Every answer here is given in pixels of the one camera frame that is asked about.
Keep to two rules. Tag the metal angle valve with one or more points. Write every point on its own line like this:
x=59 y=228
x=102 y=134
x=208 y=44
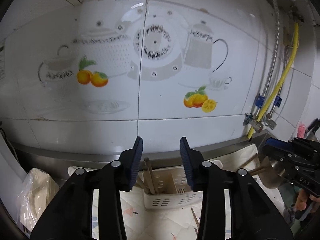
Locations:
x=251 y=119
x=269 y=122

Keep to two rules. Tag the person's right hand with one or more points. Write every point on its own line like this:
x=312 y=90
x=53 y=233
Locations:
x=302 y=198

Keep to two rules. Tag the black-handled kitchen knife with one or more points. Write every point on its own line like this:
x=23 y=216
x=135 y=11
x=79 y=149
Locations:
x=313 y=127

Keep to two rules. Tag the stainless steel pot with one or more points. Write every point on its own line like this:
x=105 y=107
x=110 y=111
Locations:
x=274 y=175

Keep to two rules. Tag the pink bottle brush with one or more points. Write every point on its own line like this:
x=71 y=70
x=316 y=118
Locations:
x=301 y=129

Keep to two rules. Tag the cream quilted patterned mat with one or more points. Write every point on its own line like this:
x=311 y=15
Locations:
x=141 y=223

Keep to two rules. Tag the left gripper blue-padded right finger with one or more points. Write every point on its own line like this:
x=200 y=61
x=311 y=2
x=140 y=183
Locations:
x=231 y=194

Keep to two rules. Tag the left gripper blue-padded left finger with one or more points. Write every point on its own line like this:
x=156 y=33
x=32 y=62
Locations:
x=69 y=214

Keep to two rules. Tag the white countertop appliance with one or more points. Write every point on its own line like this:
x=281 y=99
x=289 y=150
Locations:
x=12 y=174

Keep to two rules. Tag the bagged beige paper stack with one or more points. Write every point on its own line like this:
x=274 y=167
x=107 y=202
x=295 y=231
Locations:
x=37 y=192

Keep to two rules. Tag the beige plastic utensil holder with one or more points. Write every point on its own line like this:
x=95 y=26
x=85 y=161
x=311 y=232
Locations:
x=173 y=190

